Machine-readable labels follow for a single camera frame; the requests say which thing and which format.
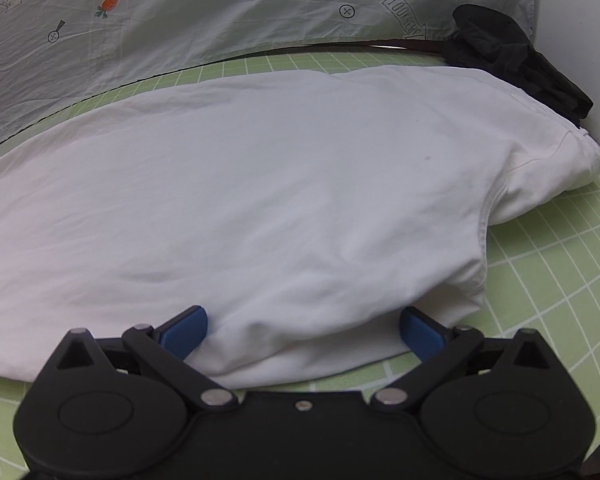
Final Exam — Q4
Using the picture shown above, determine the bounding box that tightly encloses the black cloth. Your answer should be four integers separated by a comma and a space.
440, 4, 595, 128

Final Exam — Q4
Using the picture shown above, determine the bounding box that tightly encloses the carrot printed grey sheet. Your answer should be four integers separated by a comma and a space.
0, 0, 538, 153

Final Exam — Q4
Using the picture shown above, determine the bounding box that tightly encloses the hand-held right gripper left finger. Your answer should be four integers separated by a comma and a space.
45, 305, 240, 413

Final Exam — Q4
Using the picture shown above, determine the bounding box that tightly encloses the green grid mat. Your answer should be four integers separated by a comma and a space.
0, 52, 600, 480

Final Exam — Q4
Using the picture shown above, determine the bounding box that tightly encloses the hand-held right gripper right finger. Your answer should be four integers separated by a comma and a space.
369, 305, 556, 413

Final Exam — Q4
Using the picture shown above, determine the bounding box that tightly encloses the white shirt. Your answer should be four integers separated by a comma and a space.
0, 64, 600, 390

